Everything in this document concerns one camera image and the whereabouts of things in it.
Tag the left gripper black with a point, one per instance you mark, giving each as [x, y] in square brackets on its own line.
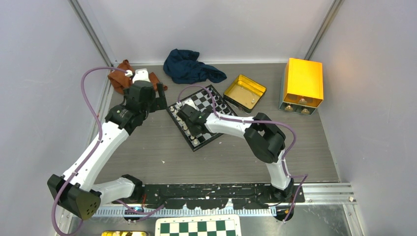
[160, 102]

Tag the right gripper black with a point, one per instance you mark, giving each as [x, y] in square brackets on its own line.
[194, 133]

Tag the gold tin tray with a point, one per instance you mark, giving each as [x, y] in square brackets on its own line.
[242, 90]

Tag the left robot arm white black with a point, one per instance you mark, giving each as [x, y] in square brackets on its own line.
[75, 189]

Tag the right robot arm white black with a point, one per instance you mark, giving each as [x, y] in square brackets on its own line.
[265, 139]

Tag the green white checkered board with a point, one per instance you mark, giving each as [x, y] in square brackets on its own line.
[215, 225]

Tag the black white chessboard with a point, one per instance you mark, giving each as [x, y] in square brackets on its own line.
[207, 99]

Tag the dark blue cloth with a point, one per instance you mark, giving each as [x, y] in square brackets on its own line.
[184, 68]

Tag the orange brown cloth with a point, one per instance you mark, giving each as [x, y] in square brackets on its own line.
[119, 81]

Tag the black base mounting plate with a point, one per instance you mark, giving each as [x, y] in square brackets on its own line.
[211, 196]

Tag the yellow drawer box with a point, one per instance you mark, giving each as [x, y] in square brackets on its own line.
[302, 86]

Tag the gold object bottom edge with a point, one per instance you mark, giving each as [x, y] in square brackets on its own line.
[124, 233]

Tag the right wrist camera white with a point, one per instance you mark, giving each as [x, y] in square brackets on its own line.
[190, 102]

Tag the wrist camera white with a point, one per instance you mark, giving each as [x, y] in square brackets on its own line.
[138, 75]
[190, 102]

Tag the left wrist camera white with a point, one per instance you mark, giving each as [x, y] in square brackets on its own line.
[138, 75]

